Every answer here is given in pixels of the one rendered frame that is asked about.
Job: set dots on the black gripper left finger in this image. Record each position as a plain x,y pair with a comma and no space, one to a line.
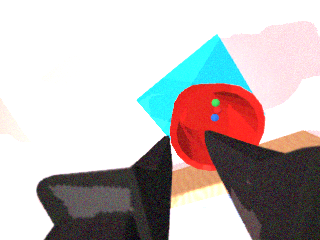
142,190

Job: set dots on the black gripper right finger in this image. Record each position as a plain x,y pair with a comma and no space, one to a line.
272,191

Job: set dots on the tan rectangular block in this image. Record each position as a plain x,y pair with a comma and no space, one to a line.
191,185

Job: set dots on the small blue ball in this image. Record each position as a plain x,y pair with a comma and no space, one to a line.
215,117

